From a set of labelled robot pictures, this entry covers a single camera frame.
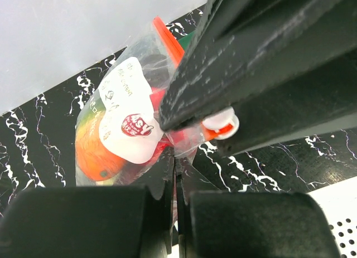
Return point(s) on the white perforated empty basket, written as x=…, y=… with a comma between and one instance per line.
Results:
x=338, y=203

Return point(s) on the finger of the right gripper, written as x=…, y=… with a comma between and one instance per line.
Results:
x=242, y=47
x=318, y=102

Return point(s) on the clear zip top bag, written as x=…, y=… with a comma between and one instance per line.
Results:
x=128, y=128

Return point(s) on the green folded cloth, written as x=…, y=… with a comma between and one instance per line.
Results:
x=185, y=41

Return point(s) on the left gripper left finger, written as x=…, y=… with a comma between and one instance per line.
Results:
x=133, y=220

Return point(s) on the orange fake mango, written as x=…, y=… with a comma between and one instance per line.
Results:
x=92, y=157

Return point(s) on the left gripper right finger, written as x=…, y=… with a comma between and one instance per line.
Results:
x=215, y=223

